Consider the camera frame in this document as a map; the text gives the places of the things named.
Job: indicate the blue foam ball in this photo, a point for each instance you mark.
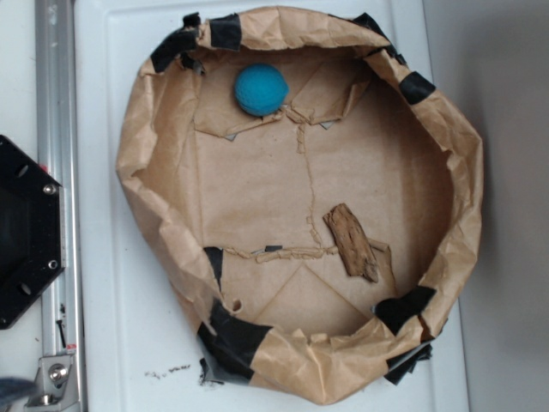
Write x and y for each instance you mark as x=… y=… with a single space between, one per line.
x=260 y=89

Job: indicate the brown wood piece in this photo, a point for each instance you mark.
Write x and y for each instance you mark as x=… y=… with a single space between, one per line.
x=352 y=243

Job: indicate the metal corner bracket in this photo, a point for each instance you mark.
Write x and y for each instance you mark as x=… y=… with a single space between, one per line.
x=57 y=388

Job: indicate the brown paper bag tray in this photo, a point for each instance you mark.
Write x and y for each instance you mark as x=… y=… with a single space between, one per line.
x=232 y=204

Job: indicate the aluminium extrusion rail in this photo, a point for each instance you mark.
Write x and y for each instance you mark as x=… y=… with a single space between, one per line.
x=61 y=303

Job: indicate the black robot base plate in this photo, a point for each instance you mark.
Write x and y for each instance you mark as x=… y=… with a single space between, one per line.
x=31 y=235

